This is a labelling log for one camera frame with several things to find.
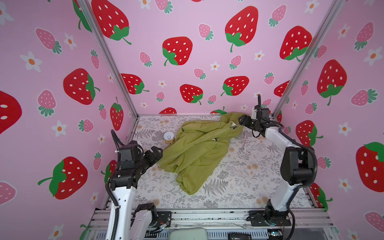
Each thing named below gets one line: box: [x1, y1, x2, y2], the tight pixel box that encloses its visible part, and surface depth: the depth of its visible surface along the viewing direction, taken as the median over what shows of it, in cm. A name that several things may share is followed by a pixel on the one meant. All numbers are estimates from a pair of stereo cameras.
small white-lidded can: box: [163, 131, 175, 145], surface depth 103 cm
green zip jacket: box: [157, 112, 245, 195], surface depth 97 cm
